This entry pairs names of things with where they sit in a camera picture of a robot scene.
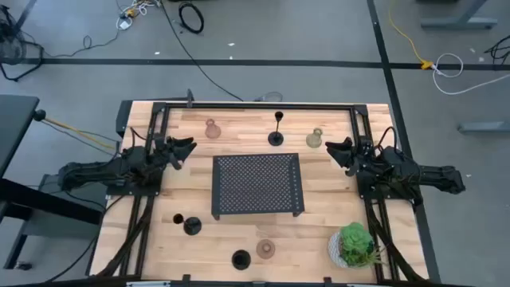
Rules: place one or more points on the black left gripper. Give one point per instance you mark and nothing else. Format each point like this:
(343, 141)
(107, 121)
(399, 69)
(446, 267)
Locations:
(163, 153)

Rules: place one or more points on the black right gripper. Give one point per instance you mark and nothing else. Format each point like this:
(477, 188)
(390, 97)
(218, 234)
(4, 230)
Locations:
(363, 155)

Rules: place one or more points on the green ribbed glass candle holder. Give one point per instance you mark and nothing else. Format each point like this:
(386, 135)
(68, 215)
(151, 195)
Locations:
(314, 140)

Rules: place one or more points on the pink ribbed glass candle holder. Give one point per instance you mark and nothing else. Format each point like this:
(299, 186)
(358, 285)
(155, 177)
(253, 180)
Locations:
(212, 130)
(265, 249)

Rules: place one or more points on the black metal candlestick holder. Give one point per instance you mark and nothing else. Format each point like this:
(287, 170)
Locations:
(193, 226)
(275, 138)
(241, 260)

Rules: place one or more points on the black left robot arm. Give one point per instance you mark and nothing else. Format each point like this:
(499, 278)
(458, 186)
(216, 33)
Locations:
(99, 171)

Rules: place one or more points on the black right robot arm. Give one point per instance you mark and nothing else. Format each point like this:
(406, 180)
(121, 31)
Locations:
(430, 177)

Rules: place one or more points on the black perforated metal riser shelf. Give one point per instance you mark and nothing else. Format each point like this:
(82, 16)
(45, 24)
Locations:
(255, 183)

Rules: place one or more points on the green succulent plant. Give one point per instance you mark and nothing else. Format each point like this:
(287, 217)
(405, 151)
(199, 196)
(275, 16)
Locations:
(354, 239)

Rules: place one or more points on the white patterned plant pot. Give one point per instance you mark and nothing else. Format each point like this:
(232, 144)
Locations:
(334, 251)

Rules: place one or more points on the white power adapter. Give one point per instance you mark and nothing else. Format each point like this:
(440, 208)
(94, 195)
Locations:
(124, 24)

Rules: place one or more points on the grey table foot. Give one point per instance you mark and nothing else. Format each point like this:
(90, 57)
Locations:
(458, 23)
(484, 126)

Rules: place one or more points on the black round knob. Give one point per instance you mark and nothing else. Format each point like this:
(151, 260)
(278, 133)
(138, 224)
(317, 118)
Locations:
(39, 115)

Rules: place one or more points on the black desk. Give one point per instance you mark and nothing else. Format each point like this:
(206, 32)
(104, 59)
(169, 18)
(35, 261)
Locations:
(16, 127)

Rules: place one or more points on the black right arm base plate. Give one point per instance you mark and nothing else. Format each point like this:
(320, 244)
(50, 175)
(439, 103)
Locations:
(364, 193)

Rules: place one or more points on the black clamp mount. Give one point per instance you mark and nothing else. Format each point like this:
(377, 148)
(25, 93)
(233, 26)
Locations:
(189, 97)

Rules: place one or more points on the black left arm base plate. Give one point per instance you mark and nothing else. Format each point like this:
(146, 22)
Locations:
(119, 192)

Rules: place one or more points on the black aluminium table frame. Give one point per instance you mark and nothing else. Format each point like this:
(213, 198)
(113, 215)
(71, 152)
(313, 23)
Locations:
(259, 106)

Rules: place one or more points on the silver metal bracket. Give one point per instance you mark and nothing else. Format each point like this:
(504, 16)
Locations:
(147, 284)

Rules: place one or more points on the black desk leg frame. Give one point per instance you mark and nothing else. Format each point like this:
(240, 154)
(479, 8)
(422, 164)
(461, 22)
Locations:
(48, 201)

